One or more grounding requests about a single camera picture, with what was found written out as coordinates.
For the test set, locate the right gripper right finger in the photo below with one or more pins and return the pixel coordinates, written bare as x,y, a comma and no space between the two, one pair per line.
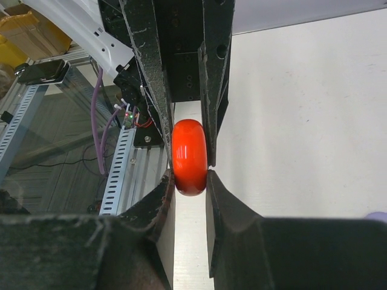
249,251

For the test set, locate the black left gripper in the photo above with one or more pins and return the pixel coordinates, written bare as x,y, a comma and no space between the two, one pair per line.
172,35

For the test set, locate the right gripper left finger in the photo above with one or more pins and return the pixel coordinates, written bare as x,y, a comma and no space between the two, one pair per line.
134,250

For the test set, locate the orange earbud case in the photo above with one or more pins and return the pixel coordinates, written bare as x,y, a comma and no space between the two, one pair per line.
189,157

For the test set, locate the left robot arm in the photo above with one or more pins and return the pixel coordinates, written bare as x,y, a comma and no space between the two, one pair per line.
82,21

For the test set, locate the purple earbud case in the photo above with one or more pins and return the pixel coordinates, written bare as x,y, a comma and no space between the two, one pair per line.
377,216

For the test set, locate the white slotted cable duct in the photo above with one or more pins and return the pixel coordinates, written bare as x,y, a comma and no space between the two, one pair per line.
114,184

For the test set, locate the aluminium mounting rail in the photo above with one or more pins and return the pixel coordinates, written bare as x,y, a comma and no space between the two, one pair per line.
143,172

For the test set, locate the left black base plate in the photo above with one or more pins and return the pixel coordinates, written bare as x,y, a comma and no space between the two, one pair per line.
146,132

